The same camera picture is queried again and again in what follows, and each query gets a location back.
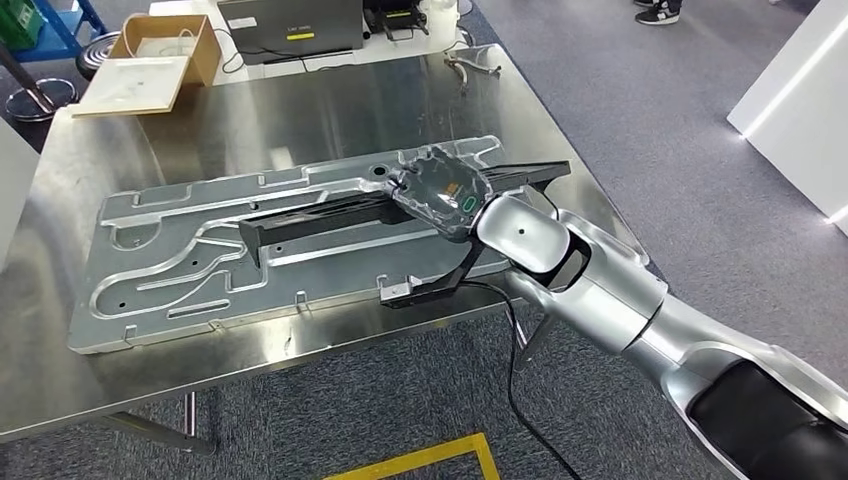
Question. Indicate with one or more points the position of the blue metal trolley frame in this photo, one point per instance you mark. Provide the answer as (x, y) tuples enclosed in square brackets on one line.
[(66, 40)]

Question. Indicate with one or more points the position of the white desk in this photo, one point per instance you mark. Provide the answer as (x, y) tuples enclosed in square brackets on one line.
[(397, 56)]

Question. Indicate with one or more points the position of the black round stool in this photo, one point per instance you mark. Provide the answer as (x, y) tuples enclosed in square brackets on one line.
[(40, 99), (96, 56)]

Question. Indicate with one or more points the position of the person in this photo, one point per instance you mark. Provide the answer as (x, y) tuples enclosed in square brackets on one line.
[(659, 13)]

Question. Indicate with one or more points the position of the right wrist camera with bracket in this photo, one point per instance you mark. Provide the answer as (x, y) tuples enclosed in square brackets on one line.
[(404, 291)]

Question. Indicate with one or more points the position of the silver stamped metal panel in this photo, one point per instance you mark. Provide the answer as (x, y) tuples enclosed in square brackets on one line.
[(166, 265)]

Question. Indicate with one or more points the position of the white plastic container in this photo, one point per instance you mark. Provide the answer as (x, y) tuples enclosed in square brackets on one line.
[(442, 16)]

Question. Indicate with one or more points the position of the green plastic crate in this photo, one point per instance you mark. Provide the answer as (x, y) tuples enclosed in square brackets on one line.
[(16, 23)]

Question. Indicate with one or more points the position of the yellow floor tape square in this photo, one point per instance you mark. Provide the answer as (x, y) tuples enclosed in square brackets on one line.
[(411, 458)]

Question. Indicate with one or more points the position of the small metal bracket part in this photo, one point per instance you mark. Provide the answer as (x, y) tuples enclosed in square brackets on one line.
[(474, 66)]

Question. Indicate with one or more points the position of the white partition board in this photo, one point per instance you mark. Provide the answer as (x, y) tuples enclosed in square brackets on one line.
[(16, 185)]

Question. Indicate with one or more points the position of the grey laptop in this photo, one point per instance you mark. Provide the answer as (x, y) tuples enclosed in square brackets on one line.
[(291, 26)]

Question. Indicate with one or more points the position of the open cardboard box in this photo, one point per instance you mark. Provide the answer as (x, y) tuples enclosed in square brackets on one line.
[(208, 56)]

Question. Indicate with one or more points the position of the black electronic device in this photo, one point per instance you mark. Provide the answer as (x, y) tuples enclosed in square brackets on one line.
[(394, 20)]

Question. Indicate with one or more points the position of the black plastic plate frame part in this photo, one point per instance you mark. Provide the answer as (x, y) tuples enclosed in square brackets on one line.
[(318, 218)]

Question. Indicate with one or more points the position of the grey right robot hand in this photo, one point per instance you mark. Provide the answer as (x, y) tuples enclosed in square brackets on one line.
[(440, 192)]

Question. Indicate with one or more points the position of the white display plinth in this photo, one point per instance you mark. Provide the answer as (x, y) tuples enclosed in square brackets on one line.
[(795, 99)]

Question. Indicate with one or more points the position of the stainless steel workbench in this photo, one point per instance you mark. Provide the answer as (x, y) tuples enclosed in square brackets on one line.
[(298, 106)]

